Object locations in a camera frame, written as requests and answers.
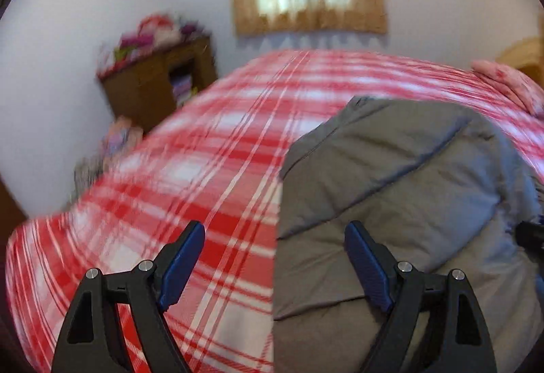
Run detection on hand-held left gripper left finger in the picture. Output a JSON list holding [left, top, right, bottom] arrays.
[[53, 221, 207, 373]]

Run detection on red gift box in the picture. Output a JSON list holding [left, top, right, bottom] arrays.
[[138, 14, 171, 34]]

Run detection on light wooden headboard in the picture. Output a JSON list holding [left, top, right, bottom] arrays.
[[495, 35, 544, 76]]

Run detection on stack of purple packets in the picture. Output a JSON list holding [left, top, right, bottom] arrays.
[[172, 76, 194, 100]]

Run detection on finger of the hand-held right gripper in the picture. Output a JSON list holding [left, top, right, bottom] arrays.
[[515, 220, 544, 250]]

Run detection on dark wooden furniture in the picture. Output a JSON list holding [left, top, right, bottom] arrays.
[[0, 178, 26, 229]]

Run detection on beige folded clothes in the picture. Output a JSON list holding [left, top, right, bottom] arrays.
[[155, 25, 181, 45]]

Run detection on red plaid bed blanket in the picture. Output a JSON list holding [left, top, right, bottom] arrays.
[[5, 49, 544, 373]]

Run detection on brown wooden desk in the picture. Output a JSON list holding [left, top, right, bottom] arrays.
[[97, 33, 218, 131]]

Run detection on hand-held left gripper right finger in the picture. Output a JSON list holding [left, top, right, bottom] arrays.
[[343, 221, 498, 373]]

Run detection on pile of pastel cloth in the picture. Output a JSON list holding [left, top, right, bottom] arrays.
[[102, 118, 143, 157]]

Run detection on magenta folded clothes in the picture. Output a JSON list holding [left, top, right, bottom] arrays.
[[119, 33, 151, 51]]

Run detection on pink floral pillow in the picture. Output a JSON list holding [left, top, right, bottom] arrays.
[[471, 60, 544, 117]]

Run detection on grey puffer jacket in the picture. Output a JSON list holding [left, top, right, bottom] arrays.
[[272, 96, 544, 373]]

